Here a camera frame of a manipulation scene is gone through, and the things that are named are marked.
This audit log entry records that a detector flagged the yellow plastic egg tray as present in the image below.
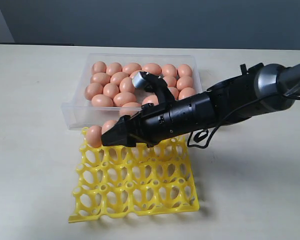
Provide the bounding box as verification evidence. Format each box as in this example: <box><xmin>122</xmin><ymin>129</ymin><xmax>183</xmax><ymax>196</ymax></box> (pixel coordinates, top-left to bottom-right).
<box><xmin>68</xmin><ymin>136</ymin><xmax>200</xmax><ymax>223</ymax></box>

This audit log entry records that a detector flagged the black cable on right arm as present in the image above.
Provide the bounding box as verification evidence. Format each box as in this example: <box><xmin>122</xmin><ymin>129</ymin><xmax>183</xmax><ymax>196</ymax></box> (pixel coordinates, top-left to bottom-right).
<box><xmin>186</xmin><ymin>96</ymin><xmax>300</xmax><ymax>151</ymax></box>

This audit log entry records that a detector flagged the clear plastic box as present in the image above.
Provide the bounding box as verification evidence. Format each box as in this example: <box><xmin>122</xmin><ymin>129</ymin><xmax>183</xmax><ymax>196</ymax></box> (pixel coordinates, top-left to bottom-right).
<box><xmin>61</xmin><ymin>53</ymin><xmax>203</xmax><ymax>130</ymax></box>

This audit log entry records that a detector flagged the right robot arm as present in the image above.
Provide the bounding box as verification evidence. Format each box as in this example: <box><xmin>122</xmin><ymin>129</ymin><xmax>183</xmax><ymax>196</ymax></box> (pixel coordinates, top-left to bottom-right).
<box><xmin>101</xmin><ymin>63</ymin><xmax>300</xmax><ymax>149</ymax></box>

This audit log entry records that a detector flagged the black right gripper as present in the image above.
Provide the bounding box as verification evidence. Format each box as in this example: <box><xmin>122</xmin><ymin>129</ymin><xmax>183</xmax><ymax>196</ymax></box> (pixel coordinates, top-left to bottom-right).
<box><xmin>101</xmin><ymin>93</ymin><xmax>218</xmax><ymax>147</ymax></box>

